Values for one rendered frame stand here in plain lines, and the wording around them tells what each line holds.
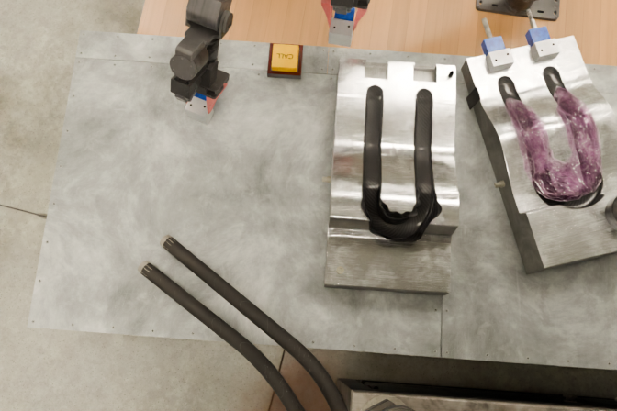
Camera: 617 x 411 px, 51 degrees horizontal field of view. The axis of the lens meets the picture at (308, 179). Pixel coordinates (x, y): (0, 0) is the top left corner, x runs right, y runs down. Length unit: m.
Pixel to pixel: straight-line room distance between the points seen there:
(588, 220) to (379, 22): 0.66
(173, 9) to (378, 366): 1.29
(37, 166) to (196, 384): 0.95
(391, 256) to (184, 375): 1.07
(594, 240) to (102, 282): 1.04
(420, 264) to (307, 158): 0.35
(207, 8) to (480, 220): 0.74
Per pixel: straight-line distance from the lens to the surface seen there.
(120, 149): 1.54
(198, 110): 1.47
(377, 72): 1.49
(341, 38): 1.43
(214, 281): 1.37
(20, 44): 2.70
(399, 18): 1.63
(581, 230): 1.44
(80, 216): 1.52
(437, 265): 1.39
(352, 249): 1.37
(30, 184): 2.48
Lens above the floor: 2.21
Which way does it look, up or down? 75 degrees down
